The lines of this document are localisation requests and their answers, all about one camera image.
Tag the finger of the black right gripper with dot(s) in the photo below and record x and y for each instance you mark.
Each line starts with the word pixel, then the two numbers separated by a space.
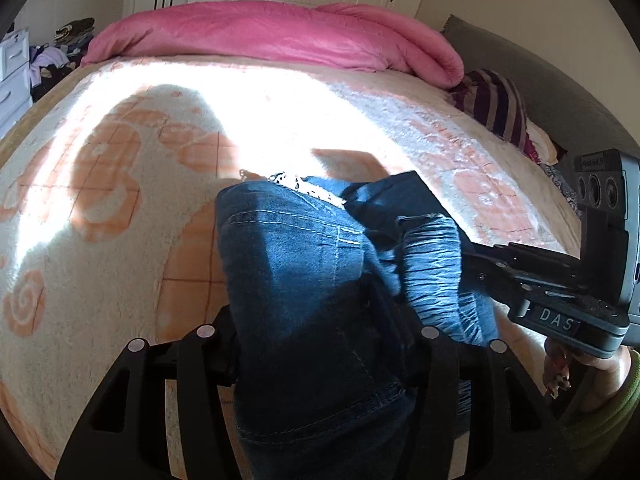
pixel 516 288
pixel 526 258

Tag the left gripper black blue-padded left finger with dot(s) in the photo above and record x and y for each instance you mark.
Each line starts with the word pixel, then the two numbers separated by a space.
pixel 121 434

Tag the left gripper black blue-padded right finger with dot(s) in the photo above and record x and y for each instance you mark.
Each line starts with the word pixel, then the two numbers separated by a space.
pixel 512 435

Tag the blue denim pants lace hem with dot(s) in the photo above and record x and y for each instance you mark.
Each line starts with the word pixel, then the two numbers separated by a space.
pixel 322 277

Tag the green sleeve right forearm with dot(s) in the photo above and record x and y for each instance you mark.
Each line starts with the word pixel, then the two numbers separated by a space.
pixel 596 434

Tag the right hand with painted nails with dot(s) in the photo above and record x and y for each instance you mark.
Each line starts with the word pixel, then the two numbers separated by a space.
pixel 565 366

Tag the dark blue patterned cloth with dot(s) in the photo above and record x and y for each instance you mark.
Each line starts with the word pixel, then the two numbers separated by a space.
pixel 555 175

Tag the dark grey upholstered headboard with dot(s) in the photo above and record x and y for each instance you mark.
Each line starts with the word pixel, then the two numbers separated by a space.
pixel 571 115

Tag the purple striped pillow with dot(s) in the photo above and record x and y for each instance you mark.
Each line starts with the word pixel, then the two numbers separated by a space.
pixel 494 102

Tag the cream orange patterned bed blanket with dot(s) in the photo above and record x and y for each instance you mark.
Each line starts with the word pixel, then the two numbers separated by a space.
pixel 108 187

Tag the pink quilted comforter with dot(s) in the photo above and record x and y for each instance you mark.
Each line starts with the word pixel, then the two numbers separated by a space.
pixel 338 35

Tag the white drawer cabinet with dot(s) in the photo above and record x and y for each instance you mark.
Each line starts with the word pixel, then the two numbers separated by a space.
pixel 15 97

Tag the dark clothes heap on floor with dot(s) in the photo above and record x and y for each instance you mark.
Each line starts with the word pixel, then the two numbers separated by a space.
pixel 50 63

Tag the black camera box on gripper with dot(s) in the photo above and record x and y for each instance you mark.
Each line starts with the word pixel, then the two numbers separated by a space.
pixel 608 196

